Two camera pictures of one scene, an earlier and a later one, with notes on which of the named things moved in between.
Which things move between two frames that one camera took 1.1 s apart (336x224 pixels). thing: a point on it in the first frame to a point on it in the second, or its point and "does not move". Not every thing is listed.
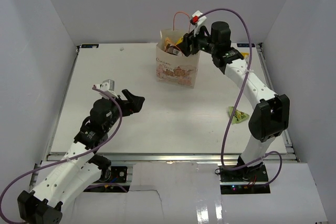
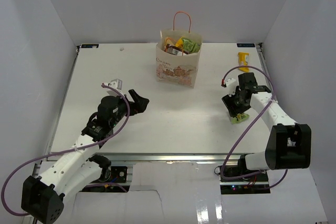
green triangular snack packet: (239, 116) does not move
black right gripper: (190, 39) to (229, 101)
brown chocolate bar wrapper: (173, 49) does not move
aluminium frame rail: (182, 158) does not move
